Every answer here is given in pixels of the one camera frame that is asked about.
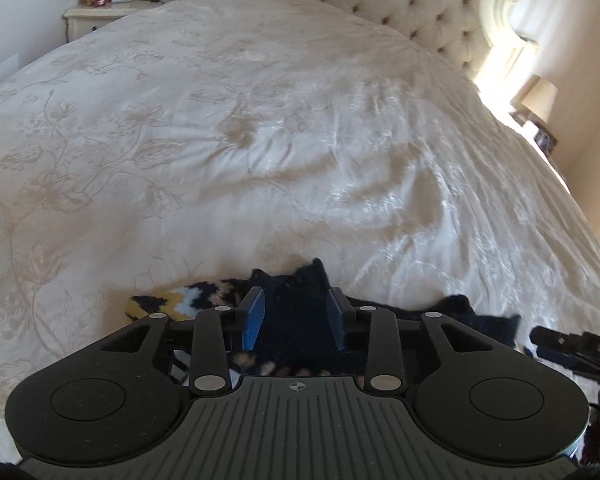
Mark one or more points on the cream nightstand with drawer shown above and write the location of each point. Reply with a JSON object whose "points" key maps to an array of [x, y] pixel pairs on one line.
{"points": [[97, 17]]}

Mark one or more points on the cream tufted headboard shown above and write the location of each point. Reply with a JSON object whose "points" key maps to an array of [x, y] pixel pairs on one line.
{"points": [[380, 0]]}

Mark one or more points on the cream nightstand with clutter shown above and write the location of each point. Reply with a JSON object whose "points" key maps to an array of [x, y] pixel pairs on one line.
{"points": [[545, 137]]}

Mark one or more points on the navy yellow patterned knit sweater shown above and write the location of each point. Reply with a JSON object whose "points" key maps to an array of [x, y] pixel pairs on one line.
{"points": [[292, 325]]}

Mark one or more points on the table lamp with beige shade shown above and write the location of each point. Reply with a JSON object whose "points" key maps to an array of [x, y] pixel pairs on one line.
{"points": [[537, 97]]}

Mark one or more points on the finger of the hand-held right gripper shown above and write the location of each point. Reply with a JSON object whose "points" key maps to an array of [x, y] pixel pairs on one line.
{"points": [[555, 342]]}

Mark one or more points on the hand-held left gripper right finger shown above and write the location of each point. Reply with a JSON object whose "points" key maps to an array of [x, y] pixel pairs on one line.
{"points": [[336, 321]]}

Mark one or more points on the white floral bedspread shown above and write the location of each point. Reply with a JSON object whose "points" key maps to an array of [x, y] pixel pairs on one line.
{"points": [[260, 150]]}

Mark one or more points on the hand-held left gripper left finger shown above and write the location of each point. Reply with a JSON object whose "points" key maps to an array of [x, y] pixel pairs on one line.
{"points": [[254, 317]]}

